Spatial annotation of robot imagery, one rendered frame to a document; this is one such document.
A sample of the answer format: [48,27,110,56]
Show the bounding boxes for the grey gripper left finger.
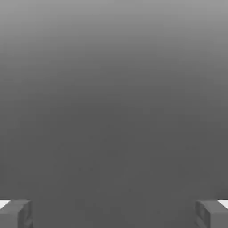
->
[0,199,34,228]

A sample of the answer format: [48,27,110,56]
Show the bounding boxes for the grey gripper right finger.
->
[195,199,228,228]

